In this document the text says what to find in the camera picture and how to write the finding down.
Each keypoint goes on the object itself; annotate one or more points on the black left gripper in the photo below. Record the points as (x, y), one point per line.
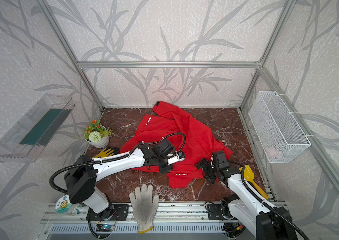
(163, 163)

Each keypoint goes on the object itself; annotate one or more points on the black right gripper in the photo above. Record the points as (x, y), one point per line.
(208, 171)

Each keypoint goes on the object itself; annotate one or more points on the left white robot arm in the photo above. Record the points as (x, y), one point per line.
(78, 181)

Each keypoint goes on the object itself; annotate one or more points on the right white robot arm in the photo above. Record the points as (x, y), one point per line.
(261, 217)

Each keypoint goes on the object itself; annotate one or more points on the yellow plastic scoop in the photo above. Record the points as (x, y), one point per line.
(249, 176)

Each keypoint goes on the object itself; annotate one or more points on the yellow black rubber glove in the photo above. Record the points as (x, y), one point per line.
(108, 152)

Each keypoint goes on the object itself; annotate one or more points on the white knit work glove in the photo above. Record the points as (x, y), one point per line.
(144, 205)

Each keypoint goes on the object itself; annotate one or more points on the pink object in basket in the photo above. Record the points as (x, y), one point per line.
(273, 154)

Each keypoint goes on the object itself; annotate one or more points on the potted artificial flower plant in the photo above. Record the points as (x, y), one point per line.
(97, 135)

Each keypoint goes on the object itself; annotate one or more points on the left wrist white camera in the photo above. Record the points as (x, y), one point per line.
(174, 158)

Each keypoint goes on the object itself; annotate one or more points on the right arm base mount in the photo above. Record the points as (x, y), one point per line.
(220, 211)

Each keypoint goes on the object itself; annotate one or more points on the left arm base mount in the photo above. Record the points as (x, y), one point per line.
(116, 212)

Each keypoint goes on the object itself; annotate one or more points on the white wire mesh basket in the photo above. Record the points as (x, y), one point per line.
(276, 126)

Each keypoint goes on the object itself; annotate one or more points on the aluminium cage frame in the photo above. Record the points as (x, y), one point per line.
(216, 54)

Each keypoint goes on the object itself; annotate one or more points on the clear plastic wall tray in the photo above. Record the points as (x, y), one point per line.
(26, 140)

